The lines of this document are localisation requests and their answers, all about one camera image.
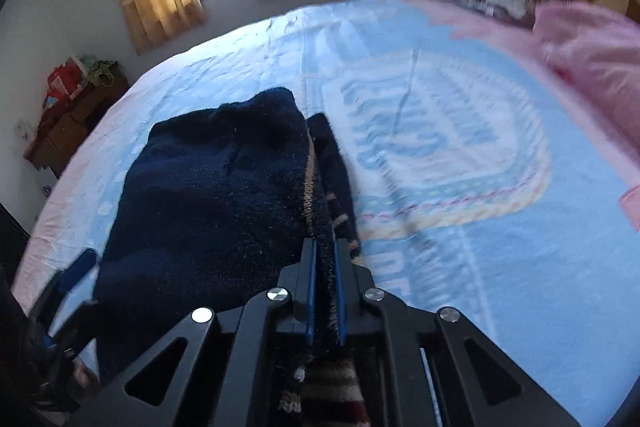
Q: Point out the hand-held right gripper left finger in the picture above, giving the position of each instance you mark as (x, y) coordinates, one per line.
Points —
(311, 297)

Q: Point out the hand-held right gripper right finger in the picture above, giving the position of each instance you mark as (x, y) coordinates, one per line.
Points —
(341, 297)

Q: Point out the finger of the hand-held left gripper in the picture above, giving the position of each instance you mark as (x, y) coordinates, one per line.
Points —
(80, 267)

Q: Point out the navy striped knit sweater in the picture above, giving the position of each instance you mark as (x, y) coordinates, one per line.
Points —
(200, 207)

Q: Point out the person's left hand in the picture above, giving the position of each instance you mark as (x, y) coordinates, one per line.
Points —
(85, 377)

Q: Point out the brown wooden desk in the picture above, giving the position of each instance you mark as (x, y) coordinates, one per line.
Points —
(65, 132)

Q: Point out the light blue printed blanket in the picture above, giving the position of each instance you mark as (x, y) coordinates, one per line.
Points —
(475, 257)

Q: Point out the red bag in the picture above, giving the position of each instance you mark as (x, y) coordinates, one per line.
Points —
(62, 79)

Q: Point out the green bag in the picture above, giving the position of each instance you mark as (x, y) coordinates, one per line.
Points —
(104, 74)

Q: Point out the pink quilt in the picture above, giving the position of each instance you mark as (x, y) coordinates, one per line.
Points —
(595, 52)

